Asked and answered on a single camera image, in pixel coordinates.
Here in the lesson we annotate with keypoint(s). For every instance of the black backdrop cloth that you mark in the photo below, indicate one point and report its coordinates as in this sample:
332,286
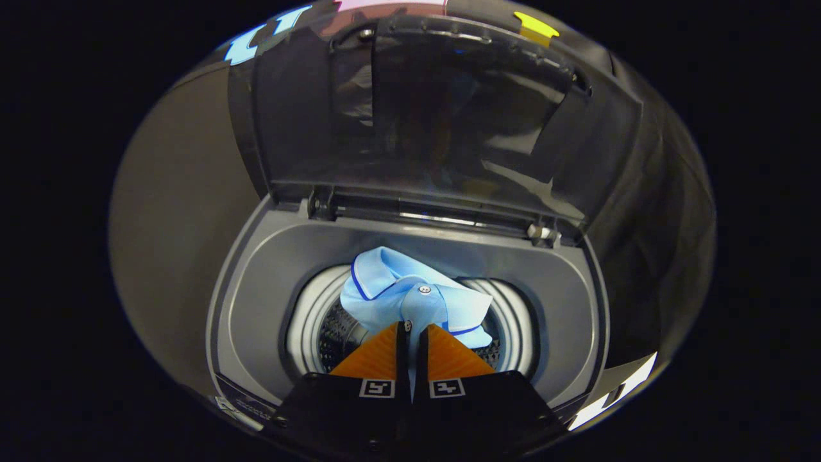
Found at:
667,212

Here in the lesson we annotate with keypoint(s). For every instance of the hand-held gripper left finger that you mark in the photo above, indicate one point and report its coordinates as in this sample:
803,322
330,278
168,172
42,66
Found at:
346,410

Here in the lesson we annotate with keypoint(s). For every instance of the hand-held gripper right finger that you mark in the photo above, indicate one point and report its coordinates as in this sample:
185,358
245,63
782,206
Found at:
481,410

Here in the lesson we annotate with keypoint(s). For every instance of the dark washing machine lid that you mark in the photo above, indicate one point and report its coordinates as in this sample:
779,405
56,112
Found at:
449,109

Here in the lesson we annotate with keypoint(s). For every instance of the light blue polo shirt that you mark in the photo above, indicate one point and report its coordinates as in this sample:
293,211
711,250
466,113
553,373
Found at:
397,295

